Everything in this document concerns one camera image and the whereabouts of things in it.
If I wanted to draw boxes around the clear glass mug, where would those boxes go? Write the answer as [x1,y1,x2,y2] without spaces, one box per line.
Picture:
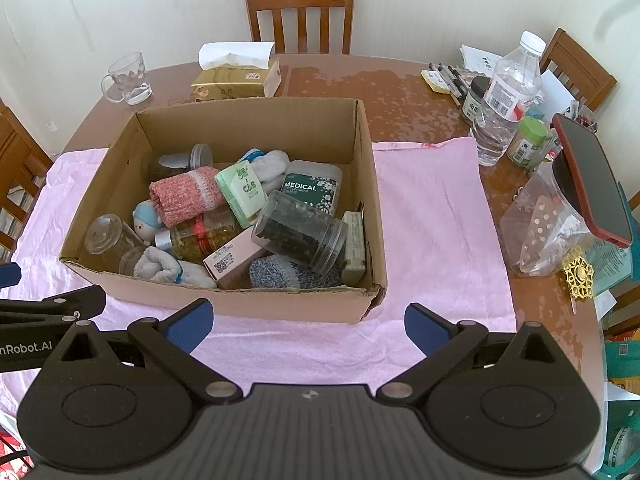
[101,51,153,106]

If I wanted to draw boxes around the clear plastic water bottle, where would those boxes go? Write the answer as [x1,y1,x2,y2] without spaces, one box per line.
[472,31,545,167]

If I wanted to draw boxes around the green lid jar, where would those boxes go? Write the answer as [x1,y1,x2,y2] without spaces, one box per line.
[506,116,550,166]

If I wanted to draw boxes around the teal packet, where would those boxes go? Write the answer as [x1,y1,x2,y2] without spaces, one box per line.
[582,180,640,293]

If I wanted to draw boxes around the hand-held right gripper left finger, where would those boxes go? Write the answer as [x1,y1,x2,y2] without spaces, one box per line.
[47,298,240,405]

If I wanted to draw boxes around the white paper sheet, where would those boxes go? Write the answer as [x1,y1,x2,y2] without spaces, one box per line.
[537,70,576,116]

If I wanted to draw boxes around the blue knit sock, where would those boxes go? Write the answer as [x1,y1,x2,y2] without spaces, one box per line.
[248,254,351,290]

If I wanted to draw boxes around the clear round container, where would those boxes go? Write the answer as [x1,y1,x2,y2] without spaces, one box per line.
[119,246,148,276]

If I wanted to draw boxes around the small white blue sock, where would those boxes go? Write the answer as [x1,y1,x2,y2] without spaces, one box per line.
[239,149,291,196]

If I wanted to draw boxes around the black pen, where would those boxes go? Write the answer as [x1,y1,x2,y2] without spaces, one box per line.
[429,63,451,92]
[448,64,473,92]

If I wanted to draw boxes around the grey lid jar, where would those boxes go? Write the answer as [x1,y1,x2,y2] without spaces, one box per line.
[150,143,215,181]

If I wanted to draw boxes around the brown cardboard box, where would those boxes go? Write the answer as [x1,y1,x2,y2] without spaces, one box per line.
[59,97,388,325]

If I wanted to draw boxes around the red case phone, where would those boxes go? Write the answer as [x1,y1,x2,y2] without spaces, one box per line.
[551,113,635,248]

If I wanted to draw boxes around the small clear jar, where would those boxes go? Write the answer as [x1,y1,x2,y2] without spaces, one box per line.
[84,214,133,261]

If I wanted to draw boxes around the pink carton box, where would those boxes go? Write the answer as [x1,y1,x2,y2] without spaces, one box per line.
[202,225,268,290]

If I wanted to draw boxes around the blue white round toy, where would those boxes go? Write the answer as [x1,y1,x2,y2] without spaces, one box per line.
[131,200,163,246]

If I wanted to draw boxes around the gold tissue box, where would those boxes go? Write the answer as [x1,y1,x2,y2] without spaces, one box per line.
[190,41,282,103]

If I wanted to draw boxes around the red printed bag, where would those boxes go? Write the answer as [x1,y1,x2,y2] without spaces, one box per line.
[0,425,31,480]

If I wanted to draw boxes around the large clear plastic jar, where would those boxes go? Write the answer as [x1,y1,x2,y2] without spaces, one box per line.
[499,160,601,278]

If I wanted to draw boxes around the gold ornament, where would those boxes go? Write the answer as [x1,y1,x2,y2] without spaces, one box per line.
[560,255,596,313]

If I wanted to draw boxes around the small dark jar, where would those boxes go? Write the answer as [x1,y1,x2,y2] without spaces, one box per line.
[461,76,491,123]

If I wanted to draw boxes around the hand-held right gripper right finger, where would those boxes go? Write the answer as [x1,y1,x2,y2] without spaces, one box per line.
[377,303,573,405]

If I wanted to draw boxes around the large white blue socks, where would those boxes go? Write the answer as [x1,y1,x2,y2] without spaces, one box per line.
[132,247,218,289]

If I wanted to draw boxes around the pink table cloth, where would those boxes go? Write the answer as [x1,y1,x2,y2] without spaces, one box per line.
[0,137,517,461]

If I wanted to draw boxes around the pens on yellow notepad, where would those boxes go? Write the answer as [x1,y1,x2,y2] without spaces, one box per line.
[438,63,463,106]

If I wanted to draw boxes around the green shopping bag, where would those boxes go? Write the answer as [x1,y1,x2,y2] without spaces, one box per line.
[600,339,640,480]

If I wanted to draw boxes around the clear jar of dark snacks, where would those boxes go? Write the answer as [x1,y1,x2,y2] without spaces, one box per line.
[251,190,349,275]

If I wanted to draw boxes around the red label capsule jar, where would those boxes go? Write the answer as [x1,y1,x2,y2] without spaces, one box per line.
[155,208,241,261]

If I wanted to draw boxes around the pink knit sock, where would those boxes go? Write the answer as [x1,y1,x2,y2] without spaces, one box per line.
[148,169,228,228]

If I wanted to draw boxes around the green medical wipes container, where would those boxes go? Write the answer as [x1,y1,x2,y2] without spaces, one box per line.
[277,160,344,216]

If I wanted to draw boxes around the white papers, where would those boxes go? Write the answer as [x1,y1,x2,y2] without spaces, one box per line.
[460,44,503,76]

